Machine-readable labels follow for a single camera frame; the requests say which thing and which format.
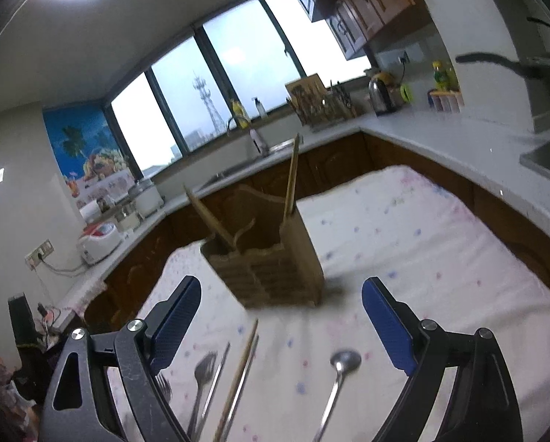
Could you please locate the white lace cloth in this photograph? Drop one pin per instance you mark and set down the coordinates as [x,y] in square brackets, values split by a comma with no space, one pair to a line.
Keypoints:
[81,297]

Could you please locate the white paper roll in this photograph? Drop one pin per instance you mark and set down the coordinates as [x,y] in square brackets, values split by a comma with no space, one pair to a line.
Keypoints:
[91,214]

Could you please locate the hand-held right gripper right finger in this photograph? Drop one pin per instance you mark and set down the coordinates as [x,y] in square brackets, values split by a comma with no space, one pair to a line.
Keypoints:
[387,327]

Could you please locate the wall power outlet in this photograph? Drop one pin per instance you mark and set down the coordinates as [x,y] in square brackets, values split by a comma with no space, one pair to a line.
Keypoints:
[39,253]

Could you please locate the short metal spoon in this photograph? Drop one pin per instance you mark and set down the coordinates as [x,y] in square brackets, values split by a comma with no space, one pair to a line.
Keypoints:
[204,368]

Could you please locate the blue wall poster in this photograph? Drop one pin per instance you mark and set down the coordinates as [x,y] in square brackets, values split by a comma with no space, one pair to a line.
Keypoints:
[81,147]

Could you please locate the white kitchen countertop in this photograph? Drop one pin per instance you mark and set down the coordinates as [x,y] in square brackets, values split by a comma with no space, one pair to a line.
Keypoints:
[440,133]

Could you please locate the white lidded cooker pot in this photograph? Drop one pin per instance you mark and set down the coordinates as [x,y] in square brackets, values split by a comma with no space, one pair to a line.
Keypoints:
[147,200]

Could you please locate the steel electric kettle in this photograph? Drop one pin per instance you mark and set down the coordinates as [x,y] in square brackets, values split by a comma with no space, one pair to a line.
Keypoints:
[383,96]

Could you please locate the black box device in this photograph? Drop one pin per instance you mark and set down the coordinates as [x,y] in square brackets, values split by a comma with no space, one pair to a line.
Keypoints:
[24,320]

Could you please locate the white pump bottle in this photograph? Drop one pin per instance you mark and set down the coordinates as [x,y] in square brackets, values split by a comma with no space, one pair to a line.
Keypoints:
[260,108]

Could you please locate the green round tool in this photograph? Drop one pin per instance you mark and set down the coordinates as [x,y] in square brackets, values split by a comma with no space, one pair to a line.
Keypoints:
[407,92]

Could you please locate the large kitchen window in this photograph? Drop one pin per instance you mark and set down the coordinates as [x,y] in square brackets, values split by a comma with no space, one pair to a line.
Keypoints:
[238,55]

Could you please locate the green yellow bottle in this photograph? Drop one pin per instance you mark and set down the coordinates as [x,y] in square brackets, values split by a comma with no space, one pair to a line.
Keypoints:
[442,76]

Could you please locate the wooden cutting board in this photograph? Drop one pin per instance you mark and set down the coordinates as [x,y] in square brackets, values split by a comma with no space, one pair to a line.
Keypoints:
[305,94]

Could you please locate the pink seasoning box set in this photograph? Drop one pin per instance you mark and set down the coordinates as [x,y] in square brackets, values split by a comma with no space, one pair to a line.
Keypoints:
[445,101]

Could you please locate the white wall socket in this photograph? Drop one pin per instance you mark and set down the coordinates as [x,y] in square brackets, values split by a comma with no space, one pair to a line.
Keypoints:
[404,57]

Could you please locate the wooden upper cabinets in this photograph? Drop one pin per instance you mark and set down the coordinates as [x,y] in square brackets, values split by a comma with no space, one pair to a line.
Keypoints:
[367,4]

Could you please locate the long metal spoon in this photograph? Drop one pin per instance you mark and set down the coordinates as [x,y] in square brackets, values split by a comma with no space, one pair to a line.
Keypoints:
[346,359]

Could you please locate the gas stove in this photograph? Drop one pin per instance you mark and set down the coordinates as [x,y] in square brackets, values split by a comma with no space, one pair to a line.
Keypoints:
[546,161]

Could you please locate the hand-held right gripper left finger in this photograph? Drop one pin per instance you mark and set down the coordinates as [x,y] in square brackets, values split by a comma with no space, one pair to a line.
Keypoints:
[176,317]

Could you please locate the yellow dish soap bottle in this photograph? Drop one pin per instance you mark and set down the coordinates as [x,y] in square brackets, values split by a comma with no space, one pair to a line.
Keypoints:
[239,110]

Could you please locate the black wok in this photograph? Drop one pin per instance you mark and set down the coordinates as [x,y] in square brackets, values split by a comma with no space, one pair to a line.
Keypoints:
[482,58]

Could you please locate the metal sink faucet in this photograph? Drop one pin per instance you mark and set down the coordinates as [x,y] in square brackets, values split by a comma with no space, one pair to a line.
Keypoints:
[258,140]

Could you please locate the wooden utensil holder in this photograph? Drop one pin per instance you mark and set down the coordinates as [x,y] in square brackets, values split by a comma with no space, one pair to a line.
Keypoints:
[275,271]

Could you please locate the steel kitchen sink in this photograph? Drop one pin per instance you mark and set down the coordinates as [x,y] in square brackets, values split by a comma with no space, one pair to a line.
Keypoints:
[238,168]

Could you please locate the white dotted tablecloth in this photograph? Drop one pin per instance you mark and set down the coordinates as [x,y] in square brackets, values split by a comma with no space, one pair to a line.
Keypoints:
[417,239]

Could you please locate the white rice cooker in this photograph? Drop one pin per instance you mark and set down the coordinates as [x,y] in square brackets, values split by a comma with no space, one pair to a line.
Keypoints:
[100,244]

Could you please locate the knife and utensil rack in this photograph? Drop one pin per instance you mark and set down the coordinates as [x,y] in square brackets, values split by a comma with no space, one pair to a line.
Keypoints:
[332,108]

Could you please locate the small lidded container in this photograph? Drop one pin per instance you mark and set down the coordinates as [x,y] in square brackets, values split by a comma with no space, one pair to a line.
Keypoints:
[127,218]

